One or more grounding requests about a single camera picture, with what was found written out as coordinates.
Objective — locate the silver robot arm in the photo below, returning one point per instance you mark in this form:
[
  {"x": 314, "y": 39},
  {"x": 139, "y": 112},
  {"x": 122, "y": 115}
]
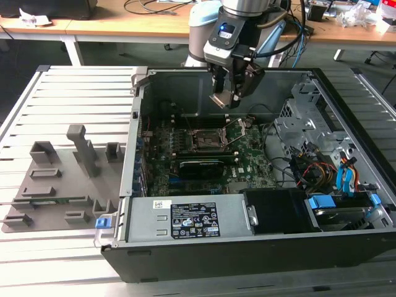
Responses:
[{"x": 198, "y": 40}]

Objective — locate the black RAM slot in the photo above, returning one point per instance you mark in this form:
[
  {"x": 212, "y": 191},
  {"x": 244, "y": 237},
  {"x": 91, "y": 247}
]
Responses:
[
  {"x": 204, "y": 122},
  {"x": 204, "y": 156},
  {"x": 230, "y": 160},
  {"x": 201, "y": 116},
  {"x": 204, "y": 153}
]

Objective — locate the large black device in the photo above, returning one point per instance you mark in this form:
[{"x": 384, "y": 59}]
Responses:
[{"x": 62, "y": 7}]

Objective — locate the wooden office desk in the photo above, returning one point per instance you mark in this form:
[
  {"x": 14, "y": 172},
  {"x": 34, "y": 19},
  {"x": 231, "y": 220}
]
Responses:
[
  {"x": 31, "y": 29},
  {"x": 130, "y": 31}
]

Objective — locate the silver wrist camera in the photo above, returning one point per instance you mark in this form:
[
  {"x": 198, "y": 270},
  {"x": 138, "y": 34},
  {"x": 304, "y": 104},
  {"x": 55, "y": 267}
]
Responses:
[{"x": 219, "y": 52}]

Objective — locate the silver CPU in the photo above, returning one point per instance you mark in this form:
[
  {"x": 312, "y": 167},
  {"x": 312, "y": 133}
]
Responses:
[{"x": 220, "y": 99}]

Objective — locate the grey parts rack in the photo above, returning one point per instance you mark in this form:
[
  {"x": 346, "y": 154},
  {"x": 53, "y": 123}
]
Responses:
[{"x": 71, "y": 191}]

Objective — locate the CPU socket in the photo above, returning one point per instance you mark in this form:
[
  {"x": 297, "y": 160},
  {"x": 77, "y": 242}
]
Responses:
[{"x": 207, "y": 140}]

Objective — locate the small black box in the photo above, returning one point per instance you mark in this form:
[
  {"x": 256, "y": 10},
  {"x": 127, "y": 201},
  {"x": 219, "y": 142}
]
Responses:
[{"x": 318, "y": 14}]

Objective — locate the grey power supply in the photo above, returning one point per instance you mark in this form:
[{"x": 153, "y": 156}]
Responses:
[{"x": 142, "y": 213}]

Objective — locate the tall black box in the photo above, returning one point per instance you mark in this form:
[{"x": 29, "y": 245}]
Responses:
[{"x": 286, "y": 7}]

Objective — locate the silver metal drive cage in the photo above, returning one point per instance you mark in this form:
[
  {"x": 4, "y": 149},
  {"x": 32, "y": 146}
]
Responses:
[{"x": 297, "y": 130}]

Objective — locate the black PC case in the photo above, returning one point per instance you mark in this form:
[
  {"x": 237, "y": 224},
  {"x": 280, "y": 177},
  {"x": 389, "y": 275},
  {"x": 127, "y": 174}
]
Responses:
[{"x": 247, "y": 260}]

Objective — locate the black graphics card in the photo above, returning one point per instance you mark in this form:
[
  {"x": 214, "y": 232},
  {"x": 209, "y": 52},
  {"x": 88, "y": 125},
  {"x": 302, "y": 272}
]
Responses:
[{"x": 201, "y": 169}]

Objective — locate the green RAM stick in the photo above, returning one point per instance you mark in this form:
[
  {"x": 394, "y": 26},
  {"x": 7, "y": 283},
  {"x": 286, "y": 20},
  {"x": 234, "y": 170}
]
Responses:
[{"x": 58, "y": 201}]

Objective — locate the clear plastic bags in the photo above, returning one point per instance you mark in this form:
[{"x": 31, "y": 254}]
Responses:
[{"x": 355, "y": 15}]

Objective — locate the grey chipset heatsink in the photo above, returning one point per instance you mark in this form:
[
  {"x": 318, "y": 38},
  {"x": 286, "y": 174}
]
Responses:
[{"x": 238, "y": 188}]

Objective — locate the crumpled white paper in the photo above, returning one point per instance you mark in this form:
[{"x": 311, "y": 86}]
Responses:
[{"x": 31, "y": 18}]

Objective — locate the black plastic shroud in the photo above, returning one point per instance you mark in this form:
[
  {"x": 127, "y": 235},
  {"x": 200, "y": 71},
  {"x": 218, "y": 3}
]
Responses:
[{"x": 275, "y": 210}]

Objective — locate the round coin battery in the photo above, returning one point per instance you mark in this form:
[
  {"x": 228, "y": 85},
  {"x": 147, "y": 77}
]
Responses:
[{"x": 248, "y": 123}]

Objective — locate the blue disk carrier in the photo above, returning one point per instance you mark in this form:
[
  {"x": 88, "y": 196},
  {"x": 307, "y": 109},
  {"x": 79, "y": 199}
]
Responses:
[{"x": 321, "y": 202}]

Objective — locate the red white carton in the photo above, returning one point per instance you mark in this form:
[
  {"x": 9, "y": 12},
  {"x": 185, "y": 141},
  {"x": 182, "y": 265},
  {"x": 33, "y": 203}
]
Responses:
[{"x": 388, "y": 12}]

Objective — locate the blue release latch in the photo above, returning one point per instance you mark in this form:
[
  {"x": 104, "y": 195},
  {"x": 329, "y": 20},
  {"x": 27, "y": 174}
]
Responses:
[{"x": 103, "y": 223}]

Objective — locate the silver hard disk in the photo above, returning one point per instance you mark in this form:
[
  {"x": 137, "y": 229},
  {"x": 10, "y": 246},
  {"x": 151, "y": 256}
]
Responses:
[{"x": 340, "y": 218}]

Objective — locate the white power strip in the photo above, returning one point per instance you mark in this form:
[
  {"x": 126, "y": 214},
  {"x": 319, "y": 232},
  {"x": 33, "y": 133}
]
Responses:
[{"x": 277, "y": 60}]

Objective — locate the black case clip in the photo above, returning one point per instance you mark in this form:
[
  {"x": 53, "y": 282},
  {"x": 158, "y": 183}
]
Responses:
[{"x": 135, "y": 115}]

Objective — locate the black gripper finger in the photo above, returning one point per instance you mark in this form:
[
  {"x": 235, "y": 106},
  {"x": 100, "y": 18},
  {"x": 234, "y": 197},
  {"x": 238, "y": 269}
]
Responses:
[
  {"x": 253, "y": 80},
  {"x": 219, "y": 80}
]

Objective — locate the green motherboard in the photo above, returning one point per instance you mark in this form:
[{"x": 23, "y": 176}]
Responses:
[{"x": 253, "y": 154}]

